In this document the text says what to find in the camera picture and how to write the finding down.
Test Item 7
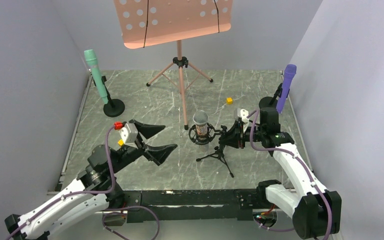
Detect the silver glitter microphone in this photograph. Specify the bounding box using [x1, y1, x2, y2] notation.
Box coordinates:
[192, 110, 209, 140]

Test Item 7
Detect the black shock mount tripod stand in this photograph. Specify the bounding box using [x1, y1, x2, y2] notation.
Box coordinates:
[187, 123, 235, 179]

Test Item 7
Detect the black round base mic stand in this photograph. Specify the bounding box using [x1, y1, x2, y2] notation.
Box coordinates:
[101, 75, 125, 118]

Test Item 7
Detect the purple toy microphone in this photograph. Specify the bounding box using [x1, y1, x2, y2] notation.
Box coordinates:
[276, 64, 297, 114]

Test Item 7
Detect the teal toy microphone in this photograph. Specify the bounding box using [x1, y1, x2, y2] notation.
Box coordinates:
[83, 49, 109, 104]

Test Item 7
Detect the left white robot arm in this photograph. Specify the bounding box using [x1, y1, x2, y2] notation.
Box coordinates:
[4, 119, 178, 240]

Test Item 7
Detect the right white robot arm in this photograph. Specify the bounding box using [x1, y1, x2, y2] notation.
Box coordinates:
[219, 107, 342, 240]

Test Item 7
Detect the pink music stand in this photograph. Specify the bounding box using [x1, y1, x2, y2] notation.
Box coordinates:
[114, 0, 233, 130]

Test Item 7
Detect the yellow cube near tripod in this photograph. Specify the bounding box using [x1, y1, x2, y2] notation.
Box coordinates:
[226, 97, 234, 105]

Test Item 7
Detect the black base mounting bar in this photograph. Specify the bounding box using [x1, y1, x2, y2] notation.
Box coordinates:
[103, 188, 273, 223]

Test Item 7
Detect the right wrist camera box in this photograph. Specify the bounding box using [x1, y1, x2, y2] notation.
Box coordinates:
[233, 108, 249, 124]

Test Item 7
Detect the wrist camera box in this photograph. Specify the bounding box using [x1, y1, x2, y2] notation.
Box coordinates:
[113, 121, 139, 144]
[233, 108, 249, 124]

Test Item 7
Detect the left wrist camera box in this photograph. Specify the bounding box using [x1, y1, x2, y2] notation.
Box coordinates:
[113, 121, 139, 144]

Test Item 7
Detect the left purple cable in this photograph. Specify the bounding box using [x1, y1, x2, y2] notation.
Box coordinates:
[4, 125, 161, 240]

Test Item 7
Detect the aluminium frame rail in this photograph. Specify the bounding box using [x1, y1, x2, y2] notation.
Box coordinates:
[46, 72, 93, 200]

